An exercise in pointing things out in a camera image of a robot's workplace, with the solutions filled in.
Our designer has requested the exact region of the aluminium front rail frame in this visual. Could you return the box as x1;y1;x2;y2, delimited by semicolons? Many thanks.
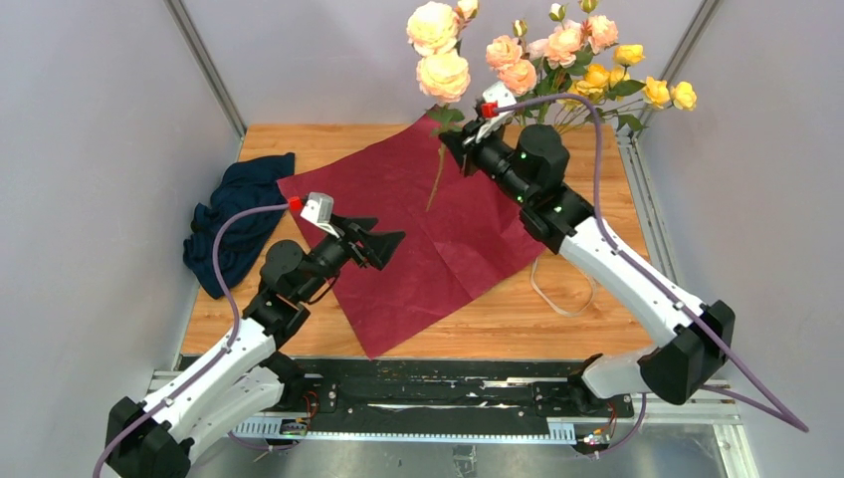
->
105;358;758;477

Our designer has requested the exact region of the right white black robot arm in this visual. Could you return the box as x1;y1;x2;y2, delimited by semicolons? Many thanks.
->
439;121;736;416

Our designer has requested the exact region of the dark blue crumpled cloth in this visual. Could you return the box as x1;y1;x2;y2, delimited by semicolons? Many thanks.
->
183;152;297;300

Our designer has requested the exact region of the right aluminium corner post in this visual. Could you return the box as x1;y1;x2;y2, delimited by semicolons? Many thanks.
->
630;0;722;139

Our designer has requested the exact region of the maroon wrapping paper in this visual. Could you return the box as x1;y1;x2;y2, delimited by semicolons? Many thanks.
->
278;117;545;359

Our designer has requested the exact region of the left aluminium corner post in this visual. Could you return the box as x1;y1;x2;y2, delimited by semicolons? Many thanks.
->
164;0;248;140

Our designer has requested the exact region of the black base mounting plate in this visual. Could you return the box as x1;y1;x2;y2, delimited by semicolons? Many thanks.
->
177;356;661;437

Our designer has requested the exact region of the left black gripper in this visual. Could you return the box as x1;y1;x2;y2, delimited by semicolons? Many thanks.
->
298;214;405;303

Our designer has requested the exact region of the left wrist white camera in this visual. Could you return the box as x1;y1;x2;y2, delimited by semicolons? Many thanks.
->
288;192;341;238

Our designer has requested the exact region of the aluminium corner post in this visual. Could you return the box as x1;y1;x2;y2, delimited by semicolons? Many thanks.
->
164;0;248;140
630;0;722;139

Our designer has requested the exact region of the yellow flower stem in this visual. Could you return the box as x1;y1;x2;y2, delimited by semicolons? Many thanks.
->
563;44;698;132

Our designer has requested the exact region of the cream ribbon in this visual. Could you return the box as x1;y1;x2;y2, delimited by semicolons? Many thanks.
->
528;256;598;318

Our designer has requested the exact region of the pink yellow flower bunch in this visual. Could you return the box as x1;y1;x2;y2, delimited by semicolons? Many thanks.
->
405;0;481;212

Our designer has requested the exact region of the peach flower stem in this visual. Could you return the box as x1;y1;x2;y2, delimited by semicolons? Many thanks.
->
529;1;619;97
485;19;538;98

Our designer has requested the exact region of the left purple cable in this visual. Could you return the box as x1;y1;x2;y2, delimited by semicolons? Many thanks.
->
92;202;295;478

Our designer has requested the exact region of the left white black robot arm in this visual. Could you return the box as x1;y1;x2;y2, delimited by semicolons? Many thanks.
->
93;215;406;477

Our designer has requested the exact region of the pink flower stem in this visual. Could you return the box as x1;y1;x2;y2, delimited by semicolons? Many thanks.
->
522;37;548;68

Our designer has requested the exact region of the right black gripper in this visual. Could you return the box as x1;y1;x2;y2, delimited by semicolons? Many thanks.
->
442;116;534;206

